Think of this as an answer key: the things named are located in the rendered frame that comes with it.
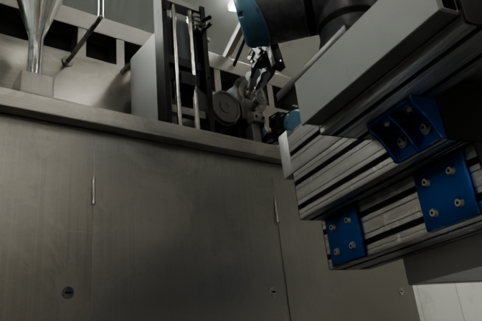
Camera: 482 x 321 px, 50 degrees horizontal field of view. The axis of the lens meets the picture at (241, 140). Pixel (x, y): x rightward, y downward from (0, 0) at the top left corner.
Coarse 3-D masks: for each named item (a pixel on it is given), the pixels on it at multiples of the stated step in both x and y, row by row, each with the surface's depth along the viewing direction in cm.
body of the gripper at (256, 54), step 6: (252, 48) 179; (258, 48) 177; (264, 48) 178; (252, 54) 179; (258, 54) 177; (264, 54) 175; (252, 60) 178; (264, 60) 175; (264, 66) 177; (270, 66) 178
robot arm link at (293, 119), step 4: (292, 112) 147; (296, 112) 146; (288, 116) 147; (292, 116) 146; (296, 116) 145; (300, 116) 144; (284, 120) 148; (288, 120) 147; (292, 120) 146; (296, 120) 145; (300, 120) 144; (284, 124) 147; (288, 124) 146; (292, 124) 145; (296, 124) 145; (284, 128) 147; (288, 128) 146; (292, 128) 145
